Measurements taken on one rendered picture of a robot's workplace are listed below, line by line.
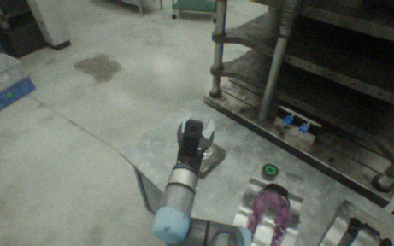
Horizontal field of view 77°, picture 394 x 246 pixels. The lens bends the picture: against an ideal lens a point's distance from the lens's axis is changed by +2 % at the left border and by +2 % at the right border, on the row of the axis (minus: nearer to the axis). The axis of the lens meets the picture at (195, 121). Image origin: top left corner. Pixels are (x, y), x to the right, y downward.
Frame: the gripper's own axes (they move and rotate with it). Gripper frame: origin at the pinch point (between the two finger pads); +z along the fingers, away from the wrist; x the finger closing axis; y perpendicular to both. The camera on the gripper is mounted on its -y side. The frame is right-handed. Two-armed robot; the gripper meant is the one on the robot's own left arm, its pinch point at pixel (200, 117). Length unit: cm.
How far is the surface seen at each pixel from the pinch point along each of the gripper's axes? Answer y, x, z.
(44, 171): 166, -137, 51
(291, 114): 46, 53, 69
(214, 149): 58, 10, 37
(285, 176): 49, 47, 24
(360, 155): 54, 97, 58
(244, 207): 53, 28, 4
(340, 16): -14, 50, 71
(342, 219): 43, 68, 5
